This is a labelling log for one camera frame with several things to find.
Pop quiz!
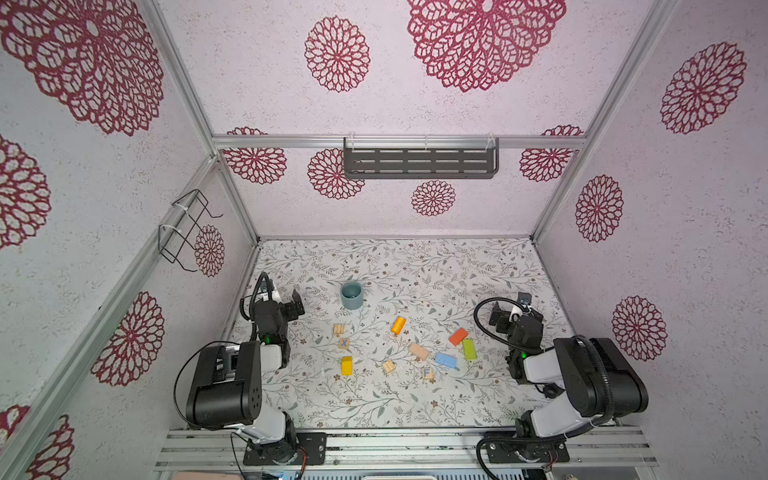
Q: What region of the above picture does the natural wood rectangular block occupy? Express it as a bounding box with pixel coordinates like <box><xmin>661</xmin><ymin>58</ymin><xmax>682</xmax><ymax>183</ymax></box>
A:
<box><xmin>409</xmin><ymin>343</ymin><xmax>430</xmax><ymax>361</ymax></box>

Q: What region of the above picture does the small letter cube F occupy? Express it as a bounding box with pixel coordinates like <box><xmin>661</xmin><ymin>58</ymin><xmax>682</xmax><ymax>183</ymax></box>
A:
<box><xmin>422</xmin><ymin>367</ymin><xmax>435</xmax><ymax>383</ymax></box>

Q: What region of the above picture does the orange yellow cylinder block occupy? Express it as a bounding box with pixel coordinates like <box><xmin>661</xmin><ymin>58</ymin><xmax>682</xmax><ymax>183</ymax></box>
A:
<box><xmin>391</xmin><ymin>317</ymin><xmax>406</xmax><ymax>335</ymax></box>

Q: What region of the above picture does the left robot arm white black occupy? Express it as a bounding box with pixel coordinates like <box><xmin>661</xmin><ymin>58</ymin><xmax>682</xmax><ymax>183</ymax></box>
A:
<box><xmin>172</xmin><ymin>272</ymin><xmax>305</xmax><ymax>451</ymax></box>

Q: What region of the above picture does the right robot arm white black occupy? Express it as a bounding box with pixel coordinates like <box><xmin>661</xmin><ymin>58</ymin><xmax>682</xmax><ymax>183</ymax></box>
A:
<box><xmin>472</xmin><ymin>297</ymin><xmax>649</xmax><ymax>447</ymax></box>

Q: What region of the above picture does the green wood block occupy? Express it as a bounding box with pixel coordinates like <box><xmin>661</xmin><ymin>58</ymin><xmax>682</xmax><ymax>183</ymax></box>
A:
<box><xmin>461</xmin><ymin>338</ymin><xmax>477</xmax><ymax>361</ymax></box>

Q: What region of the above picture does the red wood block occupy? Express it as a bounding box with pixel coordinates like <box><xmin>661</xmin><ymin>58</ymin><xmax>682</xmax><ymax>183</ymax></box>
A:
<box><xmin>448</xmin><ymin>328</ymin><xmax>468</xmax><ymax>347</ymax></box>

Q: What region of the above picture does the blue wood block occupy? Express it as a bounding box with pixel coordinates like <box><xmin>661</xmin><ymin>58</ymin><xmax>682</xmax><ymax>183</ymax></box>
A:
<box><xmin>435</xmin><ymin>352</ymin><xmax>458</xmax><ymax>369</ymax></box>

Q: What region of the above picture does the yellow wood block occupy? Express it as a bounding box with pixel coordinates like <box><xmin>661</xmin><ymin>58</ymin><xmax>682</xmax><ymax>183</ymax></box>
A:
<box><xmin>341</xmin><ymin>356</ymin><xmax>354</xmax><ymax>376</ymax></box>

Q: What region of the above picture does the teal ceramic cup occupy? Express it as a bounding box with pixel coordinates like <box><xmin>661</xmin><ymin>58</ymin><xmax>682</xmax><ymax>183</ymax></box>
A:
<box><xmin>340</xmin><ymin>281</ymin><xmax>364</xmax><ymax>311</ymax></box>

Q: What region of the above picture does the black wire wall rack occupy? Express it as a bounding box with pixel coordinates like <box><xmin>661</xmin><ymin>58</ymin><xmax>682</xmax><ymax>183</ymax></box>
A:
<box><xmin>156</xmin><ymin>189</ymin><xmax>223</xmax><ymax>273</ymax></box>

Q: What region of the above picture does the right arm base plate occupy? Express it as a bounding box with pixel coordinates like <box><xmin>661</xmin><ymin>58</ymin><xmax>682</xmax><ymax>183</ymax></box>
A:
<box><xmin>483</xmin><ymin>432</ymin><xmax>571</xmax><ymax>465</ymax></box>

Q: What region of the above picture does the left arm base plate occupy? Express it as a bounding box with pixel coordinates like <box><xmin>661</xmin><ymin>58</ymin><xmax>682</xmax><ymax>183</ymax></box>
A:
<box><xmin>243</xmin><ymin>432</ymin><xmax>328</xmax><ymax>467</ymax></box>

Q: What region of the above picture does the aluminium rail front frame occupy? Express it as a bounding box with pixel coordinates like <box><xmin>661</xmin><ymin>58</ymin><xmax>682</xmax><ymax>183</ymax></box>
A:
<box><xmin>152</xmin><ymin>426</ymin><xmax>658</xmax><ymax>474</ymax></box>

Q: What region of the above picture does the grey metal wall shelf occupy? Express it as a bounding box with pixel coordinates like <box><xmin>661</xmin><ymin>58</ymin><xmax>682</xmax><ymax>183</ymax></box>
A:
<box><xmin>342</xmin><ymin>138</ymin><xmax>499</xmax><ymax>180</ymax></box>

